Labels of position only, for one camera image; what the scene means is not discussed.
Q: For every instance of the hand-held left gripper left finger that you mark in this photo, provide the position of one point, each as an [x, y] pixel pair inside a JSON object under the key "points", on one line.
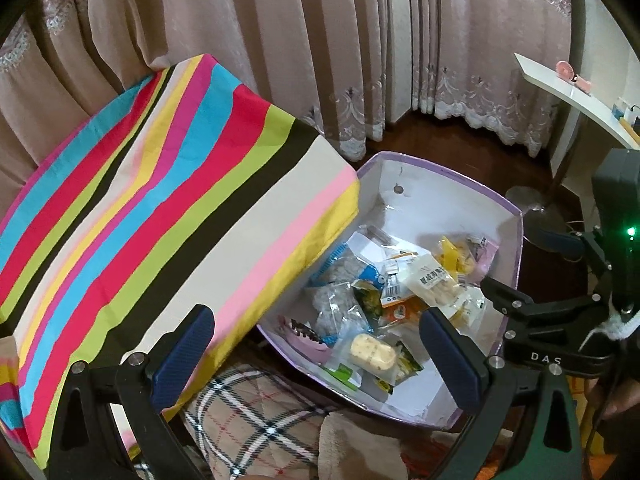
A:
{"points": [[187, 355]]}

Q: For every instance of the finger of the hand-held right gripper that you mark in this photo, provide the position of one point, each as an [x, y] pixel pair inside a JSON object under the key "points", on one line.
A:
{"points": [[560, 242], [510, 300]]}

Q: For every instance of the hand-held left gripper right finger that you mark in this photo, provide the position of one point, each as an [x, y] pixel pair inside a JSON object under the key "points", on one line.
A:
{"points": [[450, 360]]}

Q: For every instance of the pile of assorted snack packets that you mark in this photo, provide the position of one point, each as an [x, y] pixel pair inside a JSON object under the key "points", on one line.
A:
{"points": [[380, 290]]}

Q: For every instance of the white box with purple rim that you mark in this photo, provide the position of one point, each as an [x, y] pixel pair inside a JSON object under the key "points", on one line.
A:
{"points": [[440, 200]]}

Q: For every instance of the round metal stand base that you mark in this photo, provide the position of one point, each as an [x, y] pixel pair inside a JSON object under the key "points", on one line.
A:
{"points": [[530, 197]]}

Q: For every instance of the beige plaid cloth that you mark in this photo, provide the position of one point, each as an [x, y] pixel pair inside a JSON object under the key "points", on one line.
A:
{"points": [[250, 420]]}

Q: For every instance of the white curved shelf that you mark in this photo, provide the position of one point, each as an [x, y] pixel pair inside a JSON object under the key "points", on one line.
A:
{"points": [[565, 95]]}

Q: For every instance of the beige fluffy towel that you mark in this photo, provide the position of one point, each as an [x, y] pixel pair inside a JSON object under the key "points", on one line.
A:
{"points": [[350, 450]]}

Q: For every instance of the small pink fan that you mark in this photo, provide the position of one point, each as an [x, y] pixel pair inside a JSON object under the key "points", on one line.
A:
{"points": [[567, 67]]}

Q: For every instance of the striped colourful cloth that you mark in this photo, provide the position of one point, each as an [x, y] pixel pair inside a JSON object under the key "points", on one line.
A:
{"points": [[150, 185]]}

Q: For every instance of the pink embroidered curtain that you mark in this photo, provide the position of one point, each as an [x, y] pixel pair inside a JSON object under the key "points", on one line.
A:
{"points": [[300, 35]]}

